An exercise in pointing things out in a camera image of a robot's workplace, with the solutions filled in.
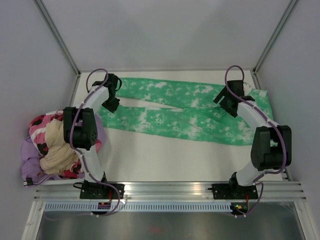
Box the green tie-dye trousers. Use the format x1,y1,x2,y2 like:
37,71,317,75
96,77,273,147

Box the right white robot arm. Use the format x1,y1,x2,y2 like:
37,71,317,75
213,80,292,198

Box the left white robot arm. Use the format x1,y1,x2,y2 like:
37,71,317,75
63,72,122,199

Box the purple trousers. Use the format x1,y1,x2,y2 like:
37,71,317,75
20,117,110,187

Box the beige garment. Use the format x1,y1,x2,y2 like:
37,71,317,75
40,119,79,175

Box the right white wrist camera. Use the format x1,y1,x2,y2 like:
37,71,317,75
243,81,253,95

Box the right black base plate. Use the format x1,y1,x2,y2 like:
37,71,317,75
207,183,259,200

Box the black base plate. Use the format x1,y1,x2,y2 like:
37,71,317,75
79,181,125,200
207,183,259,200

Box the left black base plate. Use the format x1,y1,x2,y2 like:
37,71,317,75
79,181,125,200

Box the aluminium rail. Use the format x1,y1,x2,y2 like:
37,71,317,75
33,181,307,203

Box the slotted cable duct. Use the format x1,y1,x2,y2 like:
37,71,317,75
44,201,232,213

